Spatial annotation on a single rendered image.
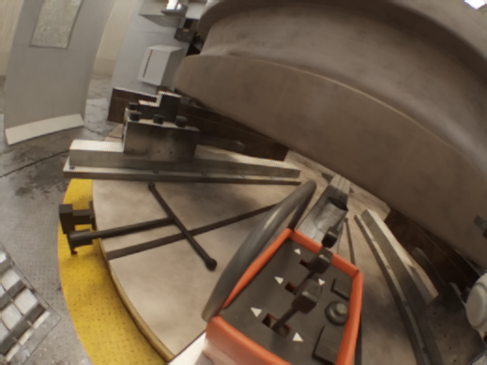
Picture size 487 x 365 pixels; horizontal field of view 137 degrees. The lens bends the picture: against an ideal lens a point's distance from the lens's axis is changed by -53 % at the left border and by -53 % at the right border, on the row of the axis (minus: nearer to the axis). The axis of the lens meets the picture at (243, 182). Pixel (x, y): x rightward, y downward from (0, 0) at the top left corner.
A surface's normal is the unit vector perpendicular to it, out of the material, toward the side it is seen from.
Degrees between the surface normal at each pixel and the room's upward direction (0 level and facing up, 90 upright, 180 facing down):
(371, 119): 90
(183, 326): 0
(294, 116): 90
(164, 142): 90
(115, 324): 0
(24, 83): 90
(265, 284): 0
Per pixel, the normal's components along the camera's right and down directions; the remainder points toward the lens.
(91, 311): 0.34, -0.86
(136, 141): 0.53, 0.52
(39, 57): 0.92, 0.39
